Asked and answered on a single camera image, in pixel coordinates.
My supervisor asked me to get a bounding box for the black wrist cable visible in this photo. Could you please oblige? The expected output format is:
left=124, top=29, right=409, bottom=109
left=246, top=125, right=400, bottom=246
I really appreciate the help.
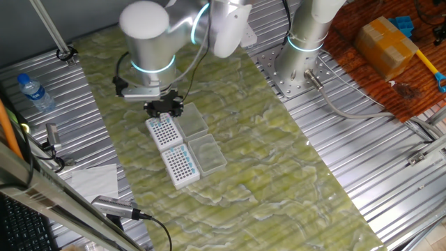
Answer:
left=113, top=0, right=213, bottom=104

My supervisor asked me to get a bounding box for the orange tube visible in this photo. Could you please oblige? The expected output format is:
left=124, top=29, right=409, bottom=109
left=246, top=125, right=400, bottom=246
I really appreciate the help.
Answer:
left=0, top=99, right=24, bottom=160

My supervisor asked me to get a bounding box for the aluminium pole black clamp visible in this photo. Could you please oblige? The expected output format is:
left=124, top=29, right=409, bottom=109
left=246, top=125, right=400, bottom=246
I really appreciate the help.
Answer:
left=29, top=0, right=78, bottom=67

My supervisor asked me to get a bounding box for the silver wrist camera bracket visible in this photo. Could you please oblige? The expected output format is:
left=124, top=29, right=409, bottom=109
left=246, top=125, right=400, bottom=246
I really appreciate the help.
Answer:
left=121, top=86, right=162, bottom=102

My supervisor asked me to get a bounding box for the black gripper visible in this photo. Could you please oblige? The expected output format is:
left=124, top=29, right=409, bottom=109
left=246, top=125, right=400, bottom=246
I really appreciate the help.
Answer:
left=143, top=91, right=185, bottom=119

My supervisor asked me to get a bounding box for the blue plastic tray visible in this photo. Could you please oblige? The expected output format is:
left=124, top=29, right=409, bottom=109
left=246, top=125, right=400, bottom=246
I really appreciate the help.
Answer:
left=388, top=15, right=415, bottom=38

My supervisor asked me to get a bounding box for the yellow handled blue tool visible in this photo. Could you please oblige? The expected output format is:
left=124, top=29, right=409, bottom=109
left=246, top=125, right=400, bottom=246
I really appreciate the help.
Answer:
left=416, top=48, right=446, bottom=93

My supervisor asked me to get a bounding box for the black keyboard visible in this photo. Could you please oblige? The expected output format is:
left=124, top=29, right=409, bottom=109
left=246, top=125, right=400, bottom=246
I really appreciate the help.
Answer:
left=0, top=193, right=60, bottom=251

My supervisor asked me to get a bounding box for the small silver camera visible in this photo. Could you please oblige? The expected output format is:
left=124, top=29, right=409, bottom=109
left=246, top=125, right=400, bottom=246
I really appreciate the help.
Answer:
left=45, top=123, right=63, bottom=151

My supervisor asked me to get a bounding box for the white power strip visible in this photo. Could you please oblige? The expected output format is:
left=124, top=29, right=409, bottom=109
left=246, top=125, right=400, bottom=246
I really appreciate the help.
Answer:
left=240, top=22, right=258, bottom=49

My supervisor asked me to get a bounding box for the cardboard box yellow tape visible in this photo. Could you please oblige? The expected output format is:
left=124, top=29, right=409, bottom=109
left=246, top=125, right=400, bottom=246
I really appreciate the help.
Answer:
left=354, top=15, right=419, bottom=82

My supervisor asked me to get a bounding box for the black base cable bundle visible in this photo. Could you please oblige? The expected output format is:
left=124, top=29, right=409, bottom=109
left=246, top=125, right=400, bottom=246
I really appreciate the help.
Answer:
left=282, top=0, right=294, bottom=39

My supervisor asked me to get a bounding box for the clear plastic rack lid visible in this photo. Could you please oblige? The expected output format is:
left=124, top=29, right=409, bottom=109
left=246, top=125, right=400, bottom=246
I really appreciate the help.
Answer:
left=187, top=134, right=228, bottom=178
left=174, top=102, right=209, bottom=142

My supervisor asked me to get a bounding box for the aluminium frame profile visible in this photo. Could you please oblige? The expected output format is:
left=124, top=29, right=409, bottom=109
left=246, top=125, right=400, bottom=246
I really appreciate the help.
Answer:
left=406, top=104, right=446, bottom=167

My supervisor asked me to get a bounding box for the black device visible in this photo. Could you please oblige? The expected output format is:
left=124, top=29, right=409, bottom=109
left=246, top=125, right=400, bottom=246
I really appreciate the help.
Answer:
left=431, top=20, right=446, bottom=47

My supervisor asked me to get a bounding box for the black camera cable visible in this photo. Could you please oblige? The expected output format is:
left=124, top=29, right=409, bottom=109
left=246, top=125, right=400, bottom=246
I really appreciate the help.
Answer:
left=139, top=212, right=174, bottom=251

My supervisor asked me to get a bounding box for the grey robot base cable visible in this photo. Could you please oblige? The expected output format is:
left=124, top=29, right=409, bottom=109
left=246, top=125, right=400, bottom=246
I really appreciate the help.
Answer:
left=303, top=68, right=446, bottom=140

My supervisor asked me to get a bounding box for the clear water bottle blue cap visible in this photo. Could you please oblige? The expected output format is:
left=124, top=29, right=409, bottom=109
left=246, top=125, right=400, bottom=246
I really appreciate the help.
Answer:
left=17, top=73, right=56, bottom=113

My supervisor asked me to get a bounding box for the aluminium frame bar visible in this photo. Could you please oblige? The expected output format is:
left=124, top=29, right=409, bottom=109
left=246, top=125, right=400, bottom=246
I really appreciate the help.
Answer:
left=0, top=139, right=147, bottom=251

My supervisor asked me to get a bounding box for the white paper sheet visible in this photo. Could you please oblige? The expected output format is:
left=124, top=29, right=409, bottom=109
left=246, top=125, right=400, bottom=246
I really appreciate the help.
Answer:
left=66, top=163, right=119, bottom=203

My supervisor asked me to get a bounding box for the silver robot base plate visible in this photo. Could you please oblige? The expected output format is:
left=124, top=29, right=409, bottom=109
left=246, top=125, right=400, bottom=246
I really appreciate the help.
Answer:
left=252, top=47, right=335, bottom=99

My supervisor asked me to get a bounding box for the green marble pattern mat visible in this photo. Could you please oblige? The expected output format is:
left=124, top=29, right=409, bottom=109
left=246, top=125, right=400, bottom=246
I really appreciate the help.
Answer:
left=72, top=0, right=387, bottom=251

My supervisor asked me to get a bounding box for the brown wooden board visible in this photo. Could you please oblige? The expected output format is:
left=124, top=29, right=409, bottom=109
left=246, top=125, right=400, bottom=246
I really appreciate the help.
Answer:
left=322, top=0, right=446, bottom=123

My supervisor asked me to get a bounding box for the large silver camera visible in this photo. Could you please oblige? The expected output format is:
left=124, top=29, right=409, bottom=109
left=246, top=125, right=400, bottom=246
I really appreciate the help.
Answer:
left=91, top=195, right=153, bottom=221

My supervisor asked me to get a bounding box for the white pipette tip rack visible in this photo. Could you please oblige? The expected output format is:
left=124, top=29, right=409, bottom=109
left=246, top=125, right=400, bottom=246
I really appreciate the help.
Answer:
left=160, top=143, right=201, bottom=191
left=145, top=116, right=185, bottom=153

